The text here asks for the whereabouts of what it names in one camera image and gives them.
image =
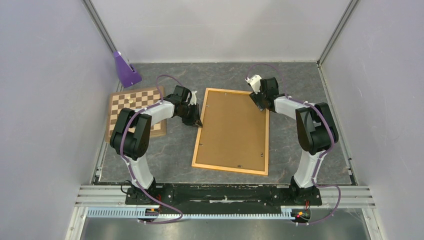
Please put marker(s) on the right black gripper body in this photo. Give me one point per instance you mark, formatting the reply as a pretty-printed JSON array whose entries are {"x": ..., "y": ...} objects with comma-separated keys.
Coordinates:
[{"x": 264, "y": 94}]

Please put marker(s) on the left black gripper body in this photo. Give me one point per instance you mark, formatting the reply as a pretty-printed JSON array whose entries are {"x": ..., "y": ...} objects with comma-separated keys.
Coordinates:
[{"x": 187, "y": 115}]

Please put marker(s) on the wooden picture frame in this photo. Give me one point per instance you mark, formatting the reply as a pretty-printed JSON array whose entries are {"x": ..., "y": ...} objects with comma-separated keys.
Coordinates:
[{"x": 195, "y": 149}]

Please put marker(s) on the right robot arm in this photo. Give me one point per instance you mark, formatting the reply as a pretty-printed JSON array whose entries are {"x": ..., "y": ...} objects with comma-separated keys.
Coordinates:
[{"x": 316, "y": 130}]

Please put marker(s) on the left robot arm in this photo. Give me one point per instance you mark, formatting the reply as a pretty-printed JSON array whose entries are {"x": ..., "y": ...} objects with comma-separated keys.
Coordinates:
[{"x": 131, "y": 135}]

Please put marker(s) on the wooden chessboard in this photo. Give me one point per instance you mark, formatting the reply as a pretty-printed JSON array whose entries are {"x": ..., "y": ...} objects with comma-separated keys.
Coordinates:
[{"x": 143, "y": 97}]

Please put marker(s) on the purple plastic stand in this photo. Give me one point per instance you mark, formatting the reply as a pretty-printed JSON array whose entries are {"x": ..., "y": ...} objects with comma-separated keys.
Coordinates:
[{"x": 127, "y": 74}]

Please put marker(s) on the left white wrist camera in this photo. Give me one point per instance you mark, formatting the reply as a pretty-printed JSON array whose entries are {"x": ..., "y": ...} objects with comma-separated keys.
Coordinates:
[{"x": 193, "y": 98}]

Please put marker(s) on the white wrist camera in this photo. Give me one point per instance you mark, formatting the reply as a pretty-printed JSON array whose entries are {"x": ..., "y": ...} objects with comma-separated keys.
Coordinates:
[
  {"x": 193, "y": 98},
  {"x": 254, "y": 82}
]

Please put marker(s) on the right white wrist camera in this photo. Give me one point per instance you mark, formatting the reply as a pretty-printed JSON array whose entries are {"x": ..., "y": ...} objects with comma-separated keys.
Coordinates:
[{"x": 254, "y": 82}]

